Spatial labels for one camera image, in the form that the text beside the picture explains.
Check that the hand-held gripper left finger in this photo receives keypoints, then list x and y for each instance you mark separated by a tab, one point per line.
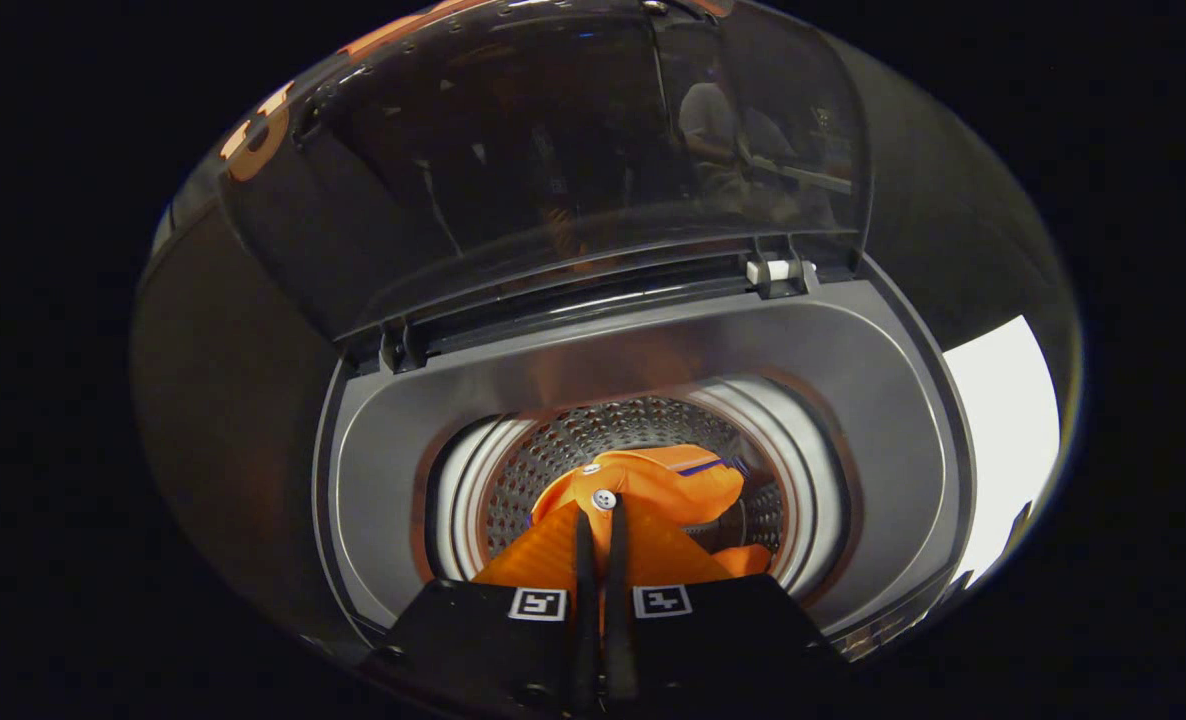
584	600

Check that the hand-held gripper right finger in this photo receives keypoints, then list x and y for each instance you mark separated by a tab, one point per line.
618	600

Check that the yellow polo shirt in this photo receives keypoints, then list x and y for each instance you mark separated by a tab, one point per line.
673	480

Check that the grey washing machine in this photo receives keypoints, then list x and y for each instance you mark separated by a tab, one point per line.
883	450

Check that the dark glass washing machine lid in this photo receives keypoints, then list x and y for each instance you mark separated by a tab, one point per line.
553	150

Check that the white paper sheet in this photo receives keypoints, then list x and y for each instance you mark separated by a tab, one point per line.
1003	430

